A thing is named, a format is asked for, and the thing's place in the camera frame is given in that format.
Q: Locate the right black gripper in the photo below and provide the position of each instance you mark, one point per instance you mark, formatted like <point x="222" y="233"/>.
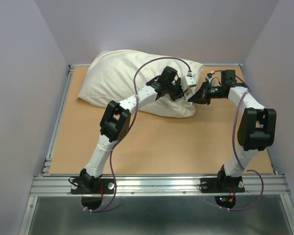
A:
<point x="201" y="96"/>

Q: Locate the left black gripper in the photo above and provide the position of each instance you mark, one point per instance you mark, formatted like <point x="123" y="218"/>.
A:
<point x="180" y="93"/>

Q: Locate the cream pillowcase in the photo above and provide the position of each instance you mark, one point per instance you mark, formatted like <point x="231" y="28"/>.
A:
<point x="114" y="75"/>

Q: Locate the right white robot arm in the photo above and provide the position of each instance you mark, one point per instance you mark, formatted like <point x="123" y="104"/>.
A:
<point x="253" y="129"/>

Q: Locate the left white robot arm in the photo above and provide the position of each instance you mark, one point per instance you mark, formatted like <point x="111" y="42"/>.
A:
<point x="115" y="123"/>

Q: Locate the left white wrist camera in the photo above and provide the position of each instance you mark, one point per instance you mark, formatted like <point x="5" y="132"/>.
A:
<point x="188" y="81"/>

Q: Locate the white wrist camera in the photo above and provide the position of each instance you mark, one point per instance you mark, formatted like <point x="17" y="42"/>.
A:
<point x="188" y="81"/>
<point x="211" y="79"/>

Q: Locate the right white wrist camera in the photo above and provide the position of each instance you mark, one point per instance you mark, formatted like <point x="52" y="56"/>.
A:
<point x="211" y="79"/>

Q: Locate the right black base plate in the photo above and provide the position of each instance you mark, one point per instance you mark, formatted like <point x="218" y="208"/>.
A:
<point x="229" y="184"/>

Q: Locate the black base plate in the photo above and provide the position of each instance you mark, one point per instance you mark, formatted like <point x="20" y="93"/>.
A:
<point x="229" y="184"/>
<point x="105" y="186"/>

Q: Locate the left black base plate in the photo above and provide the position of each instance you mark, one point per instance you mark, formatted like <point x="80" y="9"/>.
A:
<point x="105" y="186"/>

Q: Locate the aluminium rail frame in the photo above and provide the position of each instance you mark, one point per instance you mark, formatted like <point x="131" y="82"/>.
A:
<point x="159" y="169"/>

